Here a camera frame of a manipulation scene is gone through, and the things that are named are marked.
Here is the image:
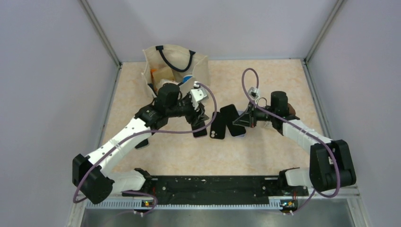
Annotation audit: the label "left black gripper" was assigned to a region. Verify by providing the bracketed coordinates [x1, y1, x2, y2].
[167, 89, 209, 126]

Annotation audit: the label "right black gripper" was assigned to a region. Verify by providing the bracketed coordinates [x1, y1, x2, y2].
[234, 100, 277, 128]

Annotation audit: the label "black phone from lilac case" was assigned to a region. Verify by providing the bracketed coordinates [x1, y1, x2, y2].
[220, 104, 246, 137]

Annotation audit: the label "black smartphone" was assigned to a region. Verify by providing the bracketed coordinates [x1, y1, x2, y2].
[191, 121, 208, 138]

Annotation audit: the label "black phone case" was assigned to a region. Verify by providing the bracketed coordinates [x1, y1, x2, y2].
[209, 112, 227, 140]

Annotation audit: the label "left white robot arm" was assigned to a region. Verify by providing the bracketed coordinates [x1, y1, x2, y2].
[72, 81, 217, 204]

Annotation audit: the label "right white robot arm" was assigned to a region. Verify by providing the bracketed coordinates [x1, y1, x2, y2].
[233, 91, 357, 195]

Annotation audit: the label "beige canvas tote bag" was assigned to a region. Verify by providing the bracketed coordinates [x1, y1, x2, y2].
[141, 44, 211, 98]

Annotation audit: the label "snack packets in bag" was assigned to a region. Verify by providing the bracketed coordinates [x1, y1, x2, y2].
[150, 67, 193, 91]

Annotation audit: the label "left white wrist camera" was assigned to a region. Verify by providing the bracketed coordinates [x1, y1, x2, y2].
[190, 82, 209, 110]

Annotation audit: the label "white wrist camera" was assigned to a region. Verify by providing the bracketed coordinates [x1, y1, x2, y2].
[247, 87, 261, 101]
[190, 82, 209, 110]

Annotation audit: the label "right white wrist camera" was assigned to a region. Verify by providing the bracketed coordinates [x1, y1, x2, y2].
[247, 87, 261, 101]

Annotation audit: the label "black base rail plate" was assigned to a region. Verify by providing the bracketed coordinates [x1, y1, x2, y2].
[139, 175, 309, 205]

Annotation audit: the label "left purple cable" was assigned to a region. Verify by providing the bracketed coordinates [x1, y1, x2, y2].
[72, 82, 218, 204]

